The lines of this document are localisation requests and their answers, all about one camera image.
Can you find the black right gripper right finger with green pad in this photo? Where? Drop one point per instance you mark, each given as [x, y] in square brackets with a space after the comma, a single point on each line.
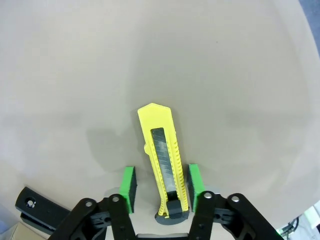
[207, 212]

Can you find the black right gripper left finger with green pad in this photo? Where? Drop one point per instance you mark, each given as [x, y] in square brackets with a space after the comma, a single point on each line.
[125, 215]

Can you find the yellow utility knife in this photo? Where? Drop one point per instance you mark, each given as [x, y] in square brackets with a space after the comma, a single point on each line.
[166, 160]

